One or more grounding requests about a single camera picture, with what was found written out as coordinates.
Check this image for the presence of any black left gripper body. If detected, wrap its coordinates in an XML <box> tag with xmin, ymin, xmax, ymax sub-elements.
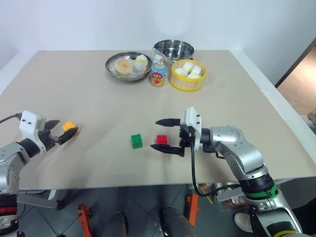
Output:
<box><xmin>37</xmin><ymin>120</ymin><xmax>59</xmax><ymax>151</ymax></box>

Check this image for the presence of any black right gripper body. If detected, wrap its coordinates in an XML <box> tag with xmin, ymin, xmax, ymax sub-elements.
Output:
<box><xmin>179</xmin><ymin>124</ymin><xmax>196</xmax><ymax>158</ymax></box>

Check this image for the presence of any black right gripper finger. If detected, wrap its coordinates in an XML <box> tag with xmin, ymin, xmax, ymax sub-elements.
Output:
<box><xmin>150</xmin><ymin>144</ymin><xmax>183</xmax><ymax>156</ymax></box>
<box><xmin>155</xmin><ymin>118</ymin><xmax>181</xmax><ymax>127</ymax></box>

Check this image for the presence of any yellow toy brick cube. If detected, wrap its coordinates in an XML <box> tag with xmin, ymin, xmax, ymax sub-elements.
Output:
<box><xmin>61</xmin><ymin>121</ymin><xmax>80</xmax><ymax>135</ymax></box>

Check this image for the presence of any red toy brick cube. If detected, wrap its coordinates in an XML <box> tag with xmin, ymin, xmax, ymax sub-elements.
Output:
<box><xmin>156</xmin><ymin>134</ymin><xmax>169</xmax><ymax>146</ymax></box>

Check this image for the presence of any green toy brick cube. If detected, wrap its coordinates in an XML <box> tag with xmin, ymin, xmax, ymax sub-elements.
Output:
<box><xmin>130</xmin><ymin>133</ymin><xmax>144</xmax><ymax>150</ymax></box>

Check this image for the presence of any yellow rimmed steamer basket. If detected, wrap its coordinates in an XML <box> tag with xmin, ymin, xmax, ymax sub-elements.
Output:
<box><xmin>168</xmin><ymin>59</ymin><xmax>208</xmax><ymax>92</ymax></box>

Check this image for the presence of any fruit drink can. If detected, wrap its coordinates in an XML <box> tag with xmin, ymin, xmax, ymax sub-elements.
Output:
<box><xmin>150</xmin><ymin>61</ymin><xmax>168</xmax><ymax>88</ymax></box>

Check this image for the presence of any white wrapped bun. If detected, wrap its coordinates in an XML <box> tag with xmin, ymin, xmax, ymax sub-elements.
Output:
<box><xmin>133</xmin><ymin>55</ymin><xmax>149</xmax><ymax>74</ymax></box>

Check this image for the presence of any orange metal clamp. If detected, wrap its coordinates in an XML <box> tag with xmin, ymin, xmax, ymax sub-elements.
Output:
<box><xmin>77</xmin><ymin>202</ymin><xmax>92</xmax><ymax>237</ymax></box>
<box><xmin>186</xmin><ymin>193</ymin><xmax>199</xmax><ymax>228</ymax></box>

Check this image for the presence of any round browned bread bun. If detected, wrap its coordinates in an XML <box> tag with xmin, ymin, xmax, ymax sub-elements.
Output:
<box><xmin>115</xmin><ymin>58</ymin><xmax>133</xmax><ymax>75</ymax></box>

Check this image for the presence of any steel steamer pot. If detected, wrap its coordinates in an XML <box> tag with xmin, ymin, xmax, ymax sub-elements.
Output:
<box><xmin>153</xmin><ymin>39</ymin><xmax>195</xmax><ymax>65</ymax></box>

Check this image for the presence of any large dark rounded shape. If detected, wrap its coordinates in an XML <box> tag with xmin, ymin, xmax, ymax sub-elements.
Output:
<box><xmin>161</xmin><ymin>206</ymin><xmax>196</xmax><ymax>237</ymax></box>

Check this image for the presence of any shallow steel bowl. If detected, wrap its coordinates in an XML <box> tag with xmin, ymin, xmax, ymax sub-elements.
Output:
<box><xmin>105</xmin><ymin>51</ymin><xmax>153</xmax><ymax>82</ymax></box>

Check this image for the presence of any small dark rounded shape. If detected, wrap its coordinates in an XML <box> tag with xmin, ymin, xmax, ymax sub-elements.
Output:
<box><xmin>114</xmin><ymin>210</ymin><xmax>129</xmax><ymax>237</ymax></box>

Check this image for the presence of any white shoe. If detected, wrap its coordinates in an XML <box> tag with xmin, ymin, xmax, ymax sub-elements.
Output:
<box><xmin>234</xmin><ymin>212</ymin><xmax>253</xmax><ymax>233</ymax></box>

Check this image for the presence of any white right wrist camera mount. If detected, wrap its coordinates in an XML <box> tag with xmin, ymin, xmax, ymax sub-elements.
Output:
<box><xmin>180</xmin><ymin>106</ymin><xmax>203</xmax><ymax>151</ymax></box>

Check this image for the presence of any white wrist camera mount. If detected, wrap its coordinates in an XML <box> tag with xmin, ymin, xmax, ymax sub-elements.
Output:
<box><xmin>180</xmin><ymin>106</ymin><xmax>203</xmax><ymax>151</ymax></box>
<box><xmin>19</xmin><ymin>111</ymin><xmax>47</xmax><ymax>152</ymax></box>

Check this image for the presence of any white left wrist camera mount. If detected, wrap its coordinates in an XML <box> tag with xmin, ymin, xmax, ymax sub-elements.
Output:
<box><xmin>19</xmin><ymin>111</ymin><xmax>47</xmax><ymax>152</ymax></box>

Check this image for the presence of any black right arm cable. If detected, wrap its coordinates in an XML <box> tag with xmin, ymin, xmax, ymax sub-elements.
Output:
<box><xmin>189</xmin><ymin>145</ymin><xmax>244</xmax><ymax>198</ymax></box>

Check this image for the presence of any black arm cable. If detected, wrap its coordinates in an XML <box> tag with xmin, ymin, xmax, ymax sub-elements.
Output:
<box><xmin>189</xmin><ymin>145</ymin><xmax>244</xmax><ymax>198</ymax></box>
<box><xmin>0</xmin><ymin>113</ymin><xmax>23</xmax><ymax>124</ymax></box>

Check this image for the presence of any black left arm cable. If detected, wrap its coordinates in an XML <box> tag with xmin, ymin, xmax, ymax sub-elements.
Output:
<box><xmin>0</xmin><ymin>113</ymin><xmax>23</xmax><ymax>124</ymax></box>

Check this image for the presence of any gray table leg frame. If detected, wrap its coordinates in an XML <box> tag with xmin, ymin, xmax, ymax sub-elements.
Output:
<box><xmin>16</xmin><ymin>189</ymin><xmax>63</xmax><ymax>211</ymax></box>

